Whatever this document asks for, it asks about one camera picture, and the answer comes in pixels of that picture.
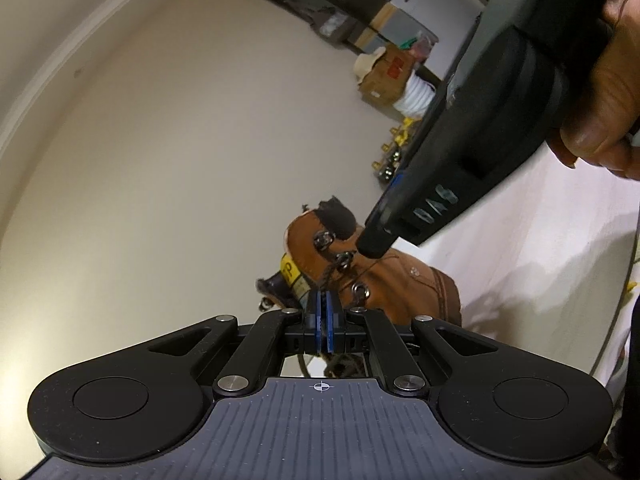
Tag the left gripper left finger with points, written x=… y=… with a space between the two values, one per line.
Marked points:
x=144 y=400

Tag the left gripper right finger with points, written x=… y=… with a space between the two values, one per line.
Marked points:
x=499 y=401

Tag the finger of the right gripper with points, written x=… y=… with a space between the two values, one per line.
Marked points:
x=382 y=229

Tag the brown leather work boot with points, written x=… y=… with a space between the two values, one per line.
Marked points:
x=320 y=250

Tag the dark brown shoelace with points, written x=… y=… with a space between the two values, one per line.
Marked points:
x=350 y=281

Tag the person's right hand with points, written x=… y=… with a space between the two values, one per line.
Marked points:
x=597 y=132

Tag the cooking oil bottles cluster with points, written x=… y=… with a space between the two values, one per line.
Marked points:
x=395 y=151

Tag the white plastic bucket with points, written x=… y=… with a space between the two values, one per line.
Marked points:
x=416 y=99

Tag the cardboard box with hat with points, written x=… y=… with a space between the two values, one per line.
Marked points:
x=382 y=76

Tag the grey hanging bag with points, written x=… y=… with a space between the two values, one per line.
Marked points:
x=333 y=25

